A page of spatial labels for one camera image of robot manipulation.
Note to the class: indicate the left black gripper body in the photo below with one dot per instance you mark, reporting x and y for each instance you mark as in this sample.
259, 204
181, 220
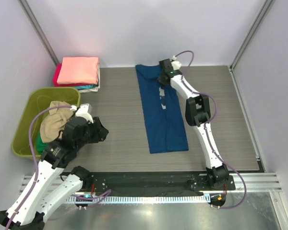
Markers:
96, 131

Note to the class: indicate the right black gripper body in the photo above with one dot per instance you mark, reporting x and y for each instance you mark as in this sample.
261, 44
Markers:
163, 78

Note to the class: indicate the olive green plastic bin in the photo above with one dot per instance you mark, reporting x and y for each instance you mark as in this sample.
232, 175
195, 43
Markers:
38, 101

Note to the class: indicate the blue mickey t shirt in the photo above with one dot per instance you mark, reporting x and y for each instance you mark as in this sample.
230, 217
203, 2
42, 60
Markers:
162, 115

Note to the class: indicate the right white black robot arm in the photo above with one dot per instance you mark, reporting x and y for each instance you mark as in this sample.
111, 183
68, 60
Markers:
198, 116

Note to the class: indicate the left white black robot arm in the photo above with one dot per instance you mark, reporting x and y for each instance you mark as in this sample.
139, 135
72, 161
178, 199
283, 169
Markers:
34, 206

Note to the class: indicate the beige t shirt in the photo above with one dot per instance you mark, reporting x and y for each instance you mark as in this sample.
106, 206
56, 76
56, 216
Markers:
55, 121

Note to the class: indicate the green t shirt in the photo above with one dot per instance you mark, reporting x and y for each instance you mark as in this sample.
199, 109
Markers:
40, 145

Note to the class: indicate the folded teal t shirt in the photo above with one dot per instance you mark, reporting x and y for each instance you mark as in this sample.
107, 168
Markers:
86, 87

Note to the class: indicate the folded salmon pink t shirt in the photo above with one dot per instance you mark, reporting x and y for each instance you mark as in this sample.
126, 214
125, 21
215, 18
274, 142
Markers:
78, 70

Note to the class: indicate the folded magenta t shirt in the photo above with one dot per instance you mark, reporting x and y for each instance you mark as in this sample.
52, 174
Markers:
56, 75

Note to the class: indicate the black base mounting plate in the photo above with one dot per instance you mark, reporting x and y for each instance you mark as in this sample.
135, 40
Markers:
127, 181

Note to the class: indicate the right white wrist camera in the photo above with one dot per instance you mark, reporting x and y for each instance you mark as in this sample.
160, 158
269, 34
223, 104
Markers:
176, 65

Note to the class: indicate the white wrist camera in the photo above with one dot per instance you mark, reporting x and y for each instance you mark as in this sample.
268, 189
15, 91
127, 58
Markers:
176, 65
84, 111

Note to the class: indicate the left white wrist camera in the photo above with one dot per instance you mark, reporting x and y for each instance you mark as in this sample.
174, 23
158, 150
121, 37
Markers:
84, 111

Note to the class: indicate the white slotted cable duct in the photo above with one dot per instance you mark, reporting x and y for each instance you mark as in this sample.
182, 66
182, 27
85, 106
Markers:
138, 200

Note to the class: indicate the right aluminium frame post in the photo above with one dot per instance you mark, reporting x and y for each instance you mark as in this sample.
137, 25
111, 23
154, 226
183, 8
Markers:
267, 5

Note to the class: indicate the aluminium frame post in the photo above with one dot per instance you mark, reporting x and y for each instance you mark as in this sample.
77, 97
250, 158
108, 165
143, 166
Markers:
38, 30
267, 5

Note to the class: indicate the left aluminium frame post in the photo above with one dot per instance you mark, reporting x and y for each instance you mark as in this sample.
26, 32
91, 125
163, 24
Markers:
38, 30

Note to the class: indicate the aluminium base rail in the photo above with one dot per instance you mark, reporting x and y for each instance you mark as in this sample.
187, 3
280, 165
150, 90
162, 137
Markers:
255, 182

